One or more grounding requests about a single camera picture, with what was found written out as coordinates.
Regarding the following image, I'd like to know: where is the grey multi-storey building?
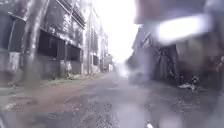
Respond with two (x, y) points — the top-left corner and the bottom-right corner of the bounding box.
(82, 5), (110, 75)

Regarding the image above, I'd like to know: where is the wet grey asphalt alley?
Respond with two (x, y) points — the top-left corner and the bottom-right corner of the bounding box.
(0, 71), (224, 128)

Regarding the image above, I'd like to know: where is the dark industrial building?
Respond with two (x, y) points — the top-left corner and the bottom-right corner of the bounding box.
(0, 0), (88, 85)

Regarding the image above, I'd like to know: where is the dark building with pale sign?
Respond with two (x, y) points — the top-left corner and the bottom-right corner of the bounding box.
(125, 0), (224, 92)

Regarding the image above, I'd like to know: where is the weedy dirt verge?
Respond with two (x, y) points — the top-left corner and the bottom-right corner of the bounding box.
(0, 73), (103, 98)

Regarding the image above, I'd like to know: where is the pile of rubbish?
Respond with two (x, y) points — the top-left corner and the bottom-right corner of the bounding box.
(177, 75), (201, 92)

